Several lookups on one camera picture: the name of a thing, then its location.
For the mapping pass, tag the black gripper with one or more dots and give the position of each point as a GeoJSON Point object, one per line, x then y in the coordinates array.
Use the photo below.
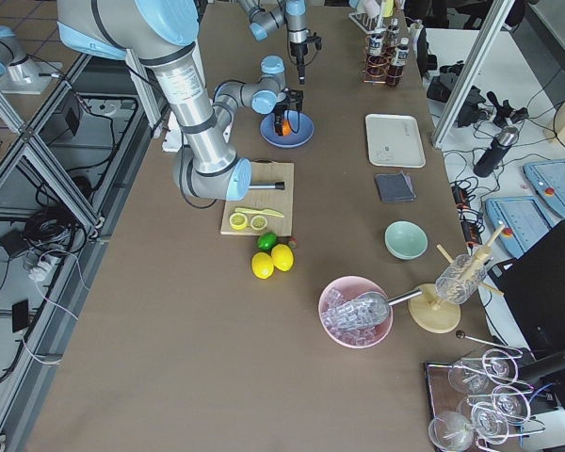
{"type": "Point", "coordinates": [298, 48]}
{"type": "Point", "coordinates": [281, 111]}

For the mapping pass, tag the orange mandarin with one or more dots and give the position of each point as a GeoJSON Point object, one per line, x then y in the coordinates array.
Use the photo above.
{"type": "Point", "coordinates": [286, 128]}

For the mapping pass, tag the blue plate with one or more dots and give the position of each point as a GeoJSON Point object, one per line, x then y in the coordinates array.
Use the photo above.
{"type": "Point", "coordinates": [301, 130]}

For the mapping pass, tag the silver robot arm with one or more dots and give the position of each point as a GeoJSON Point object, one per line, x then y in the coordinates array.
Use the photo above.
{"type": "Point", "coordinates": [290, 15]}
{"type": "Point", "coordinates": [164, 34]}

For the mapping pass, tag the steel muddler with black tip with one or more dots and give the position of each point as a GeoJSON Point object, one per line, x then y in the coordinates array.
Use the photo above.
{"type": "Point", "coordinates": [279, 185]}

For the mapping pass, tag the dark tea bottle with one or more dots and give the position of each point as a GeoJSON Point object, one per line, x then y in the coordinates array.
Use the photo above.
{"type": "Point", "coordinates": [374, 59]}
{"type": "Point", "coordinates": [392, 33]}
{"type": "Point", "coordinates": [397, 63]}

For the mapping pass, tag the wooden cutting board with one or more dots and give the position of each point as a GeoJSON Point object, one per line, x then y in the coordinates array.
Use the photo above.
{"type": "Point", "coordinates": [280, 200]}

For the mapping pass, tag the yellow plastic knife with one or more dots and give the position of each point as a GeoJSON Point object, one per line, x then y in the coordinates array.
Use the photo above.
{"type": "Point", "coordinates": [265, 212]}

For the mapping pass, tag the lemon half slice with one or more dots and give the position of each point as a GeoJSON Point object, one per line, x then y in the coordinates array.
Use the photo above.
{"type": "Point", "coordinates": [238, 221]}
{"type": "Point", "coordinates": [258, 223]}

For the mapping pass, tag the cream rabbit tray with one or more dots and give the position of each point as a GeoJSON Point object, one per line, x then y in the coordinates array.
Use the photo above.
{"type": "Point", "coordinates": [394, 141]}

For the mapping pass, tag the green lime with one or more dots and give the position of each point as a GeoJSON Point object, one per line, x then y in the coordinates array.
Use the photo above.
{"type": "Point", "coordinates": [266, 242]}

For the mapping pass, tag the grey folded cloth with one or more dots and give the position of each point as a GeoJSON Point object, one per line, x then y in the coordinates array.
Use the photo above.
{"type": "Point", "coordinates": [395, 187]}

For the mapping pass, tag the yellow lemon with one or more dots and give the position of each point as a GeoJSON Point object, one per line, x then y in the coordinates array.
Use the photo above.
{"type": "Point", "coordinates": [282, 257]}
{"type": "Point", "coordinates": [262, 265]}

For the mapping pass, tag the mint green bowl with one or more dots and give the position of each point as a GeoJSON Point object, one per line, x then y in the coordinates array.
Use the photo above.
{"type": "Point", "coordinates": [405, 240]}

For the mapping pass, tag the pink bowl with ice cubes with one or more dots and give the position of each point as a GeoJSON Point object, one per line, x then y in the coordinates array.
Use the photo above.
{"type": "Point", "coordinates": [338, 293]}

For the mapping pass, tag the metal ice scoop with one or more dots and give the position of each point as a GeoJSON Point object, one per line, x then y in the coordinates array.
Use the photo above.
{"type": "Point", "coordinates": [367, 310]}

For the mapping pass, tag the black thermos bottle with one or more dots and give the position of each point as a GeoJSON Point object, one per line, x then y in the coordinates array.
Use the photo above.
{"type": "Point", "coordinates": [499, 147]}

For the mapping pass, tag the clear textured glass cup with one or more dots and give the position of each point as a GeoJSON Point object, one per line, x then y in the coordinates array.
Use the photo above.
{"type": "Point", "coordinates": [460, 279]}

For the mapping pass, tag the wooden cup rack stand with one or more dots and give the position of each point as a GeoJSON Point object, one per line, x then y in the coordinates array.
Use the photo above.
{"type": "Point", "coordinates": [436, 315]}

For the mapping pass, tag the blue teach pendant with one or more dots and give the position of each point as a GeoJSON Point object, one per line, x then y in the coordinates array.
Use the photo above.
{"type": "Point", "coordinates": [548, 180]}
{"type": "Point", "coordinates": [525, 222]}

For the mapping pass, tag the wine glass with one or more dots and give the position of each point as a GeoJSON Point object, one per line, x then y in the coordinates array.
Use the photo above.
{"type": "Point", "coordinates": [511, 403]}
{"type": "Point", "coordinates": [450, 431]}
{"type": "Point", "coordinates": [467, 376]}
{"type": "Point", "coordinates": [499, 366]}

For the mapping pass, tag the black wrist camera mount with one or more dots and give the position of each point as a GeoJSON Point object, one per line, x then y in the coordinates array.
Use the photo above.
{"type": "Point", "coordinates": [294, 98]}

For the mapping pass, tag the copper wire bottle rack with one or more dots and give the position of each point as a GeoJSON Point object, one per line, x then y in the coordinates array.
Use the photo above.
{"type": "Point", "coordinates": [384, 59]}

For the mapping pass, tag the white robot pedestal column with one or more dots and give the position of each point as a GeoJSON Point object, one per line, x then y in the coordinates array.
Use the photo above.
{"type": "Point", "coordinates": [169, 136]}

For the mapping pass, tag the aluminium frame post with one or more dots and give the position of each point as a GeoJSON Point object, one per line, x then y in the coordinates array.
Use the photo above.
{"type": "Point", "coordinates": [486, 35]}

